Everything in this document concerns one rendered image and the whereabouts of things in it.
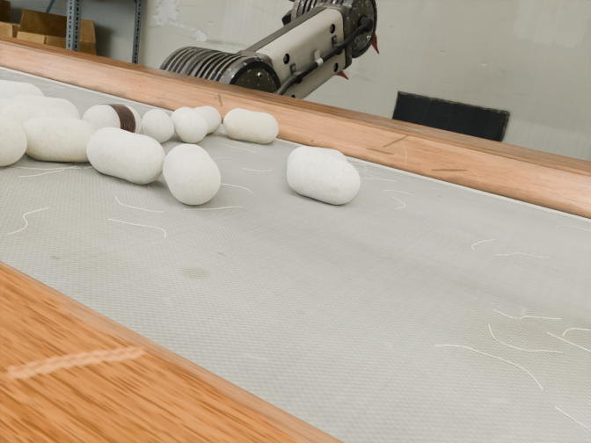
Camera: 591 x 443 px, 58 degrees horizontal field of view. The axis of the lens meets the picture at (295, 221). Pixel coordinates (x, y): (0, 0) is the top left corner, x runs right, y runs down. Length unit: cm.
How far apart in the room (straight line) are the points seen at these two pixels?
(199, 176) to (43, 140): 8
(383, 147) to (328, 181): 15
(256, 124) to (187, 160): 17
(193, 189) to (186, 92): 29
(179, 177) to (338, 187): 7
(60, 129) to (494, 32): 210
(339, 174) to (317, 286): 9
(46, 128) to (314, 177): 12
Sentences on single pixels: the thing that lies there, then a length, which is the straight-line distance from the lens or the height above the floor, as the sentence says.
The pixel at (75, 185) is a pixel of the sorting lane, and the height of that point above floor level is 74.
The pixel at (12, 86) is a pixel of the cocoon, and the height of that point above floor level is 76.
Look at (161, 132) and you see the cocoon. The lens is 32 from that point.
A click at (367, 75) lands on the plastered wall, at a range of 236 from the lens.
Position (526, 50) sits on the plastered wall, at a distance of 226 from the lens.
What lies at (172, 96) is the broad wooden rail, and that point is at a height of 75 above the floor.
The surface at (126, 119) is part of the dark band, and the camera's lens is 31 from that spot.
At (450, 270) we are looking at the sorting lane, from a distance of 19.
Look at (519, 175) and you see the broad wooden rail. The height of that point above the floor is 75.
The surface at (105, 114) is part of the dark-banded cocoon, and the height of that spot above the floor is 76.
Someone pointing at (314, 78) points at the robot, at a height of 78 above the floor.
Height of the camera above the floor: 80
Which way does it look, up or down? 17 degrees down
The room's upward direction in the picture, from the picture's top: 10 degrees clockwise
